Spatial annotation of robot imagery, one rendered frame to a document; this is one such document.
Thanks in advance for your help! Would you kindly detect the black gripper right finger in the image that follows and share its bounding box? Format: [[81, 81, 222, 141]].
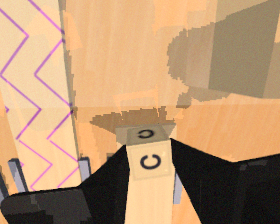
[[170, 138, 280, 224]]

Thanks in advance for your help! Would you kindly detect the beige labelled cube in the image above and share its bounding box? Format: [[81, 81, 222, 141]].
[[126, 124, 173, 182]]

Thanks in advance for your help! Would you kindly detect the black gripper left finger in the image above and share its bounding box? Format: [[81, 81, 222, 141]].
[[0, 145, 130, 224]]

